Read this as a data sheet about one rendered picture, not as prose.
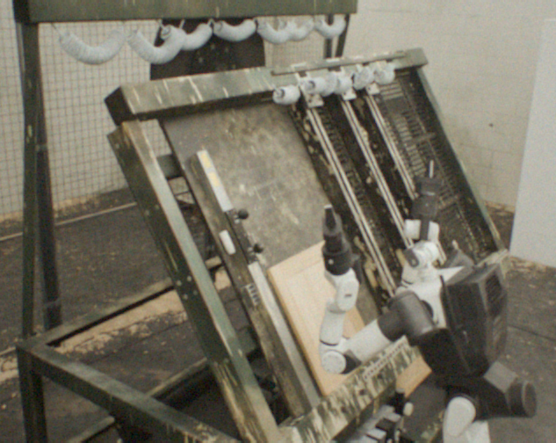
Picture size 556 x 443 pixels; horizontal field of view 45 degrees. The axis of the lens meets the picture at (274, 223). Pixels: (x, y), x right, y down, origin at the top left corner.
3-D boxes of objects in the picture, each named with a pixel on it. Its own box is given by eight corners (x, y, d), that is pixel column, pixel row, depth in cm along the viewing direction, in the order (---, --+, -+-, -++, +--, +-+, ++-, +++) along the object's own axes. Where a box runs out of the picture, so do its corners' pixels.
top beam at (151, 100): (114, 127, 213) (133, 114, 206) (101, 98, 213) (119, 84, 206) (415, 71, 382) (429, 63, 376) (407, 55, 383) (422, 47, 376)
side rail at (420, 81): (481, 257, 378) (499, 250, 371) (400, 77, 380) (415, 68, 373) (487, 252, 384) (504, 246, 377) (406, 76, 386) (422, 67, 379)
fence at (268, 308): (304, 411, 230) (313, 410, 228) (189, 156, 232) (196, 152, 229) (312, 404, 234) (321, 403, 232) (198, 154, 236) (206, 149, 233)
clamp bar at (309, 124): (391, 337, 280) (440, 323, 265) (272, 76, 282) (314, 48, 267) (401, 328, 288) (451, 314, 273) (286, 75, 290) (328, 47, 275)
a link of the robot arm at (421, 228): (433, 209, 257) (429, 239, 258) (405, 206, 257) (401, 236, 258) (440, 211, 246) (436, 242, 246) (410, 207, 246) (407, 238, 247)
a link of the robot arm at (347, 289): (329, 265, 209) (321, 304, 214) (342, 279, 201) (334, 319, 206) (348, 265, 211) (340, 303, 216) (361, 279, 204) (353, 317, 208)
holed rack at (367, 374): (364, 382, 250) (365, 382, 250) (361, 374, 250) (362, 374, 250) (508, 254, 377) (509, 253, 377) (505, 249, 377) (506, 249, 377)
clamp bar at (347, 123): (420, 313, 302) (466, 299, 286) (309, 71, 304) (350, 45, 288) (429, 305, 309) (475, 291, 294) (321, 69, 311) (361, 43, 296)
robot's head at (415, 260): (436, 259, 222) (425, 238, 223) (425, 267, 216) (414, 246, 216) (422, 266, 226) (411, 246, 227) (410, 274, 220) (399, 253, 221)
